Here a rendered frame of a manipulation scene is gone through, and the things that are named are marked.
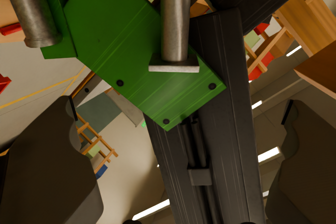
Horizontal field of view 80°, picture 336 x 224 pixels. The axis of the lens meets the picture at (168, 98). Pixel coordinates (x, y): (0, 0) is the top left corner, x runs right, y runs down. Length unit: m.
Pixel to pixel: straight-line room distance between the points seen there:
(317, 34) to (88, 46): 0.97
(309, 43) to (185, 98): 0.86
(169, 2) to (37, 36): 0.14
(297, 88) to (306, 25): 6.77
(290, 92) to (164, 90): 7.57
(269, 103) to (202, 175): 7.53
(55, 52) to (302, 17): 0.96
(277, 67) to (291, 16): 8.60
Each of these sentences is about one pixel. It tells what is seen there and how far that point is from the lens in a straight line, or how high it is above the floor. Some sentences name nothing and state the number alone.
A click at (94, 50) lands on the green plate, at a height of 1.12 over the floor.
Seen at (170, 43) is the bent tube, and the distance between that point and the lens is 0.22.
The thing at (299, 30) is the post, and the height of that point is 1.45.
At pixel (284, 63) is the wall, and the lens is 9.66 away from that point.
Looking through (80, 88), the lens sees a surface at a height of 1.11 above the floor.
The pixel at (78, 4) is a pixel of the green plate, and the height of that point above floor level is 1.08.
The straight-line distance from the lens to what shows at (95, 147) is 6.66.
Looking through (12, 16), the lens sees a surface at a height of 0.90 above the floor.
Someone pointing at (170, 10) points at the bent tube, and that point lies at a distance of 0.21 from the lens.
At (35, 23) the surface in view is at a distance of 0.26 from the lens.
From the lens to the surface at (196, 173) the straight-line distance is 0.33.
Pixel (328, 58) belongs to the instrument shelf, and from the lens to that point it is 0.79.
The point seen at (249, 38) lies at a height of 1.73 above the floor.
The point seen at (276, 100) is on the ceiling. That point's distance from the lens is 7.82.
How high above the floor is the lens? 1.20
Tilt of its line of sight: 6 degrees up
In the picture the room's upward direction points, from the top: 138 degrees clockwise
